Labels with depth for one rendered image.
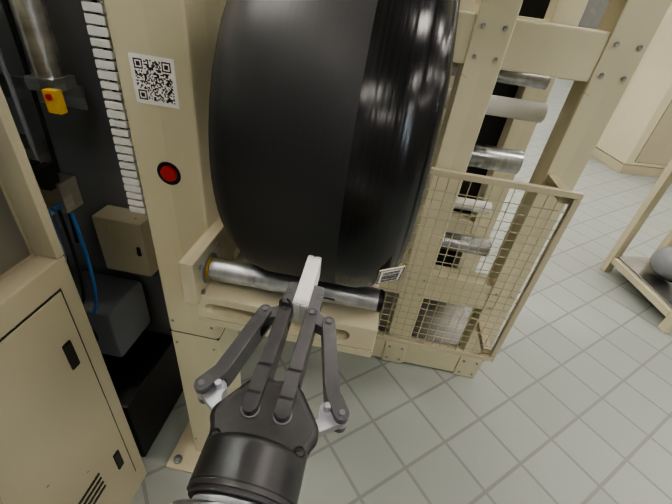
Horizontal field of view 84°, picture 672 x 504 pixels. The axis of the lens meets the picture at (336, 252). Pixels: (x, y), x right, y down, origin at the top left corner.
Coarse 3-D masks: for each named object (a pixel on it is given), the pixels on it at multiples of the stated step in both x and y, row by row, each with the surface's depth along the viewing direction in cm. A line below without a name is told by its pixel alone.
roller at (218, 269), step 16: (208, 272) 72; (224, 272) 72; (240, 272) 71; (256, 272) 71; (272, 272) 72; (256, 288) 73; (272, 288) 72; (336, 288) 70; (352, 288) 70; (368, 288) 71; (352, 304) 71; (368, 304) 70
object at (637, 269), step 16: (656, 192) 221; (640, 208) 231; (640, 224) 234; (624, 240) 241; (608, 256) 253; (624, 256) 248; (640, 256) 253; (656, 256) 228; (624, 272) 239; (640, 272) 235; (656, 272) 229; (640, 288) 227; (656, 288) 222; (656, 304) 216
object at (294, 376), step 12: (312, 312) 36; (312, 324) 35; (300, 336) 34; (312, 336) 35; (300, 348) 33; (300, 360) 32; (288, 372) 31; (300, 372) 31; (288, 384) 30; (300, 384) 32; (288, 396) 29; (276, 408) 28; (288, 408) 28; (276, 420) 28
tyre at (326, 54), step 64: (256, 0) 42; (320, 0) 41; (384, 0) 41; (448, 0) 44; (256, 64) 41; (320, 64) 41; (384, 64) 40; (448, 64) 43; (256, 128) 43; (320, 128) 42; (384, 128) 41; (256, 192) 47; (320, 192) 45; (384, 192) 45; (256, 256) 57; (320, 256) 53; (384, 256) 52
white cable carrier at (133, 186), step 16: (96, 0) 58; (96, 16) 58; (96, 32) 59; (96, 48) 61; (112, 48) 64; (96, 64) 62; (112, 64) 61; (112, 80) 63; (112, 96) 64; (112, 112) 66; (112, 128) 68; (128, 144) 69; (128, 160) 71; (128, 176) 73; (128, 192) 75; (144, 208) 77
